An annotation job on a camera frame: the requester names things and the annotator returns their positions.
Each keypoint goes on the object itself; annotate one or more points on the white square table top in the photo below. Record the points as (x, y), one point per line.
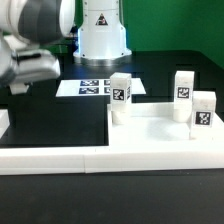
(153, 124)

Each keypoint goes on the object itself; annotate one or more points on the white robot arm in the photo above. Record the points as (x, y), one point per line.
(27, 25)

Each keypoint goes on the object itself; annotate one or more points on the white sheet with tags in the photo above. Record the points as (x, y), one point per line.
(84, 87)

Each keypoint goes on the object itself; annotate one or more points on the white U-shaped fence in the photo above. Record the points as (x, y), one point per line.
(118, 158)

